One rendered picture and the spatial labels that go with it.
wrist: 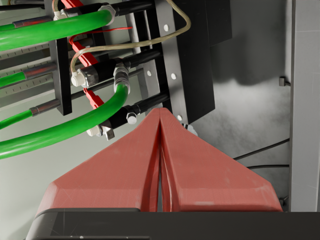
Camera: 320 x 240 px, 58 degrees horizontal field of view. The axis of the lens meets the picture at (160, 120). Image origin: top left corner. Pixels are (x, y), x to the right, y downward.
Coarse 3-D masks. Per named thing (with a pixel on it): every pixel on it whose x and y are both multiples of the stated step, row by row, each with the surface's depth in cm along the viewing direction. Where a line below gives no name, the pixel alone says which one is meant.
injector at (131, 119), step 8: (152, 96) 51; (160, 96) 51; (168, 96) 52; (136, 104) 49; (144, 104) 49; (152, 104) 50; (120, 112) 46; (128, 112) 46; (136, 112) 48; (112, 120) 45; (120, 120) 46; (128, 120) 45; (136, 120) 45; (112, 128) 45
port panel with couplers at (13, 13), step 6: (0, 0) 56; (6, 0) 57; (12, 0) 56; (0, 12) 57; (6, 12) 57; (12, 12) 58; (18, 12) 59; (24, 12) 60; (30, 12) 60; (36, 12) 61; (0, 18) 57; (6, 18) 58
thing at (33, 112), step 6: (30, 108) 57; (18, 114) 55; (24, 114) 56; (30, 114) 56; (36, 114) 57; (6, 120) 54; (12, 120) 54; (18, 120) 55; (0, 126) 53; (6, 126) 54
